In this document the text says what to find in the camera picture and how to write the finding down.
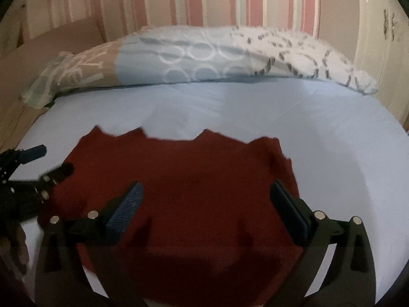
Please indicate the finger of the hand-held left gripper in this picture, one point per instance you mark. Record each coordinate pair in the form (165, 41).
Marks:
(60, 171)
(33, 153)

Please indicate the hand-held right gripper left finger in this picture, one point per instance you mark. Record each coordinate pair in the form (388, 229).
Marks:
(127, 209)

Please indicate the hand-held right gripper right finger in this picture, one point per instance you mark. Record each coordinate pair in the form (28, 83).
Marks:
(289, 209)

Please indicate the red knit sweater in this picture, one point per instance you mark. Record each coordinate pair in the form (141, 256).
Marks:
(198, 198)

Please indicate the person's left hand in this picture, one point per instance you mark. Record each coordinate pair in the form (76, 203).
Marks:
(17, 246)

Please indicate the bed with light blue sheet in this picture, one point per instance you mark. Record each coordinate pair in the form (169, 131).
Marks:
(319, 134)

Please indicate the pink padded headboard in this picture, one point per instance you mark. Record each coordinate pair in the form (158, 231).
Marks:
(57, 44)

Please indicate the patterned blue and tan duvet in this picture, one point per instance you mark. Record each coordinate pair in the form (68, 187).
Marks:
(191, 57)

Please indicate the white wardrobe with floral decals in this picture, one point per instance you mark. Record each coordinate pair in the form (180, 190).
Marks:
(383, 38)

